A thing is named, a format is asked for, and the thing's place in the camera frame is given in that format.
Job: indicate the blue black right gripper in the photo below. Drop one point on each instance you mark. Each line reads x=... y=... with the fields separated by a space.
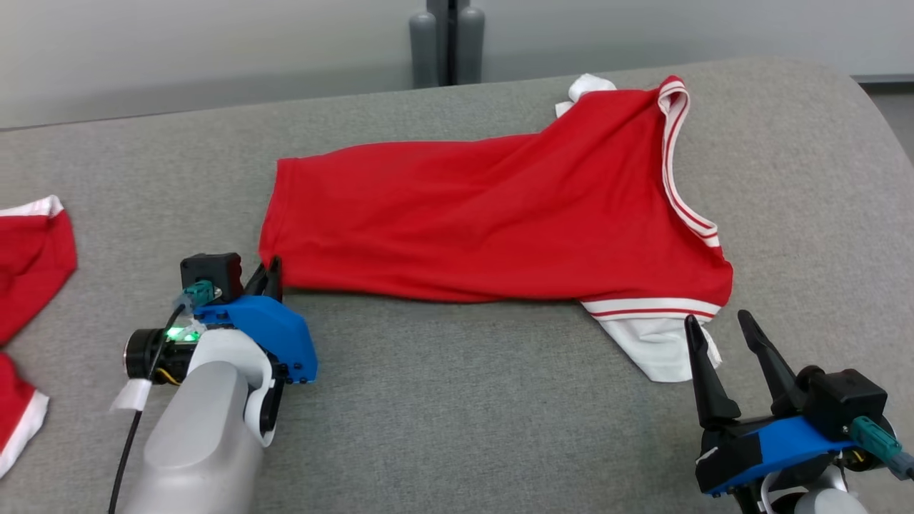
x=757 y=450

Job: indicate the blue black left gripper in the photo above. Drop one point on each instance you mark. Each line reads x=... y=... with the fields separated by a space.
x=278 y=335

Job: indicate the red shirt with white sleeves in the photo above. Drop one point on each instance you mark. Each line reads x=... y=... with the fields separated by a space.
x=464 y=214

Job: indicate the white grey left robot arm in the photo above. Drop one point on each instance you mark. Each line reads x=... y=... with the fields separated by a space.
x=207 y=428

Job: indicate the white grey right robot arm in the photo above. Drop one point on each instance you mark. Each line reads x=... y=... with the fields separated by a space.
x=821 y=500

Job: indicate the white tape tag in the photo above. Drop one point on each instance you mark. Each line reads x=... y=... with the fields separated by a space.
x=132 y=394

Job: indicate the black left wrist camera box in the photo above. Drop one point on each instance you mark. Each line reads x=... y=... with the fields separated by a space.
x=214 y=271

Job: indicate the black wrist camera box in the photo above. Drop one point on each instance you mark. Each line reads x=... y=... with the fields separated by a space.
x=214 y=271
x=846 y=400

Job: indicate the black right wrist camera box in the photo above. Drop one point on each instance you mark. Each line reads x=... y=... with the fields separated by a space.
x=846 y=400

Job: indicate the grey cylindrical post foot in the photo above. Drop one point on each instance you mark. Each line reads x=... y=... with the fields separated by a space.
x=423 y=50
x=471 y=43

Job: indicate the grey metal partition post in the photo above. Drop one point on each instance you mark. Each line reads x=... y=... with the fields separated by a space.
x=441 y=43

